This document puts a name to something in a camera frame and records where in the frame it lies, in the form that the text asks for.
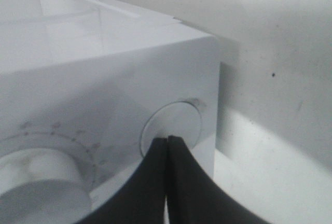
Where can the round door release button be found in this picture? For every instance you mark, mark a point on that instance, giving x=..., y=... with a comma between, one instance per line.
x=180, y=118

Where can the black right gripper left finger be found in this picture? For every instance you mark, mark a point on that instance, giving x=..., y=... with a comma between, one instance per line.
x=142, y=198

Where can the lower white timer knob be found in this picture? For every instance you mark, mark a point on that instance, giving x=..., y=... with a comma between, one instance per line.
x=45, y=179

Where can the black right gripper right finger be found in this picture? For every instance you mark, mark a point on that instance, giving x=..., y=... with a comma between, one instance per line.
x=193, y=197

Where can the white microwave oven body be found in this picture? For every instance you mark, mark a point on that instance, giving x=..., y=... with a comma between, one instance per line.
x=95, y=71

